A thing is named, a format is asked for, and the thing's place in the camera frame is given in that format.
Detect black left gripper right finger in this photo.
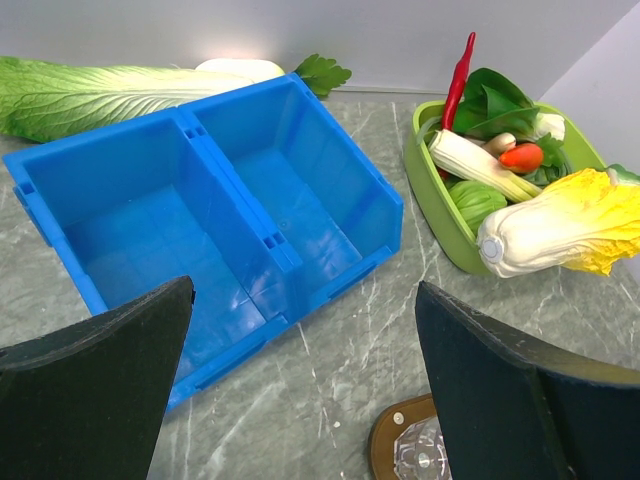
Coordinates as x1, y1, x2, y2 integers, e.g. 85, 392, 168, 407
415, 281, 639, 479

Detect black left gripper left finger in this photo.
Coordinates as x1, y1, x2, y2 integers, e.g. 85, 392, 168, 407
1, 276, 195, 479

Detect clear faceted plastic cup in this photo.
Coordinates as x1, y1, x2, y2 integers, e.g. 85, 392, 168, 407
394, 416, 452, 480

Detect wooden oval tray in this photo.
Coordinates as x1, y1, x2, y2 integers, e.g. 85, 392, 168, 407
366, 393, 436, 479

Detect green vegetable basket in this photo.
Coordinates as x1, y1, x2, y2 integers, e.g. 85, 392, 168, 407
403, 99, 609, 277

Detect yellow napa cabbage toy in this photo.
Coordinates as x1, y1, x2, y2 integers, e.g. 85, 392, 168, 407
476, 168, 639, 278

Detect round green vegetable toy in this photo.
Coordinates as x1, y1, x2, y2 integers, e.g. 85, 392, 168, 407
449, 180, 507, 235

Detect white corn toy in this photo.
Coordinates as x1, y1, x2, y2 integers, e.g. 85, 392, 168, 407
428, 130, 542, 203

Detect green white cabbage toy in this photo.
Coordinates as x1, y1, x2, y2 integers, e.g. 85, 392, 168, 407
606, 164, 640, 186

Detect small mushroom toy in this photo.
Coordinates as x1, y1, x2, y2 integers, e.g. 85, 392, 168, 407
481, 132, 517, 158

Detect blue bin with cups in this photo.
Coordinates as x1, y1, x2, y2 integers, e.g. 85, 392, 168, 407
3, 74, 403, 407

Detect green napa cabbage toy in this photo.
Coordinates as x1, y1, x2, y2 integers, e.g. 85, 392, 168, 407
1, 56, 254, 143

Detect green bok choy toy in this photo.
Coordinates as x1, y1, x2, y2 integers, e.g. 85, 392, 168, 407
417, 67, 567, 146

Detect red chili pepper toy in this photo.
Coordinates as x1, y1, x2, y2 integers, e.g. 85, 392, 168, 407
441, 32, 476, 130

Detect white radish toy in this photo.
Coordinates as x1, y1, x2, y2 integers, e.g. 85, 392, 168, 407
195, 58, 286, 83

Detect green leaf toy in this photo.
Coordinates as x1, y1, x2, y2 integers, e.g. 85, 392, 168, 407
294, 53, 352, 99

